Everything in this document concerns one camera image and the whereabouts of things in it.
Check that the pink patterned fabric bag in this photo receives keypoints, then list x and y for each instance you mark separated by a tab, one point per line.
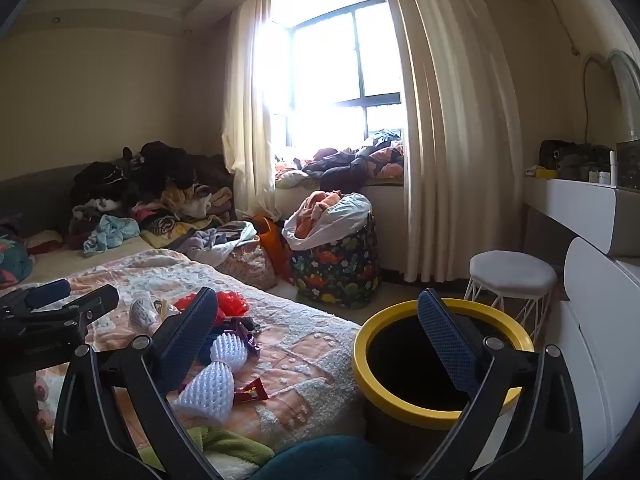
250	265

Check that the white vanity desk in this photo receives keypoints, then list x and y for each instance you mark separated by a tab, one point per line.
570	200

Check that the yellow rimmed trash bin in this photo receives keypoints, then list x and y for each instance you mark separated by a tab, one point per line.
365	360

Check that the dinosaur print laundry bag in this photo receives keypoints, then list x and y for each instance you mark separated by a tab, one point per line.
345	270

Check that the yellow box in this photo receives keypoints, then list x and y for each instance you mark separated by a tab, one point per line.
542	173

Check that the grey bed headboard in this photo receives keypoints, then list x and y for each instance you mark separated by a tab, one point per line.
35	195

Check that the white rounded cabinet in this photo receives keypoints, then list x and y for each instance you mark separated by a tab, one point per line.
600	310

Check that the peach patterned blanket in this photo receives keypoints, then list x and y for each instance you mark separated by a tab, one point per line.
300	360

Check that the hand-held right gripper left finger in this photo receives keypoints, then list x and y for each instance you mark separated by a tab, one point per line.
187	330

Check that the green plush cloth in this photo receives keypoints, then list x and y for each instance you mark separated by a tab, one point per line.
230	447

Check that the clothes on window sill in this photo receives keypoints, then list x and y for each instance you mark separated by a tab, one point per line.
345	165

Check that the curved frame mirror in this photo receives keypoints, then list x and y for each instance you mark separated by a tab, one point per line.
627	90

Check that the narrow cream curtain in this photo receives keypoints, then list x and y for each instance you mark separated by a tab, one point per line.
245	110

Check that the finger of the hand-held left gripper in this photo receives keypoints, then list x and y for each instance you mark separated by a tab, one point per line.
47	292
95	302

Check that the dark handbag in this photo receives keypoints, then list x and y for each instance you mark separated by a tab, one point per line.
565	157

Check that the white grey garment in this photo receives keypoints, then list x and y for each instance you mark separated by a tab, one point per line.
220	237

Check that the light blue cloth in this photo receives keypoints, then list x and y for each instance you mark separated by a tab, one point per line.
112	232

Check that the purple patterned snack wrapper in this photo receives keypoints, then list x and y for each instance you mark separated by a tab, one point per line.
245	332

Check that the white round stool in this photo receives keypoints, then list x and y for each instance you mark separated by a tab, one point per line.
510	272

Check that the pile of clothes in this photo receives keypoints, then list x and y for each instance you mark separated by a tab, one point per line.
150	170

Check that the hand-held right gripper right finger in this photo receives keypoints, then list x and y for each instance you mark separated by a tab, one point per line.
445	340

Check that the orange bag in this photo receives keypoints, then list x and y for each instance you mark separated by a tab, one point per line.
272	240

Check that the red white cloth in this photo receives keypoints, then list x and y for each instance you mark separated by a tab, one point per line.
45	242

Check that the white packet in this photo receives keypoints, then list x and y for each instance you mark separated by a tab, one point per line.
142	312

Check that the orange towel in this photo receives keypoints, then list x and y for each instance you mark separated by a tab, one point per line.
312	210

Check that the teal cushion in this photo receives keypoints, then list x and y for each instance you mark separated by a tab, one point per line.
340	460

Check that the window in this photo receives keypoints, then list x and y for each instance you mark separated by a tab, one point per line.
325	60

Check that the wide cream curtain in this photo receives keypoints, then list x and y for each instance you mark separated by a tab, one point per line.
450	160

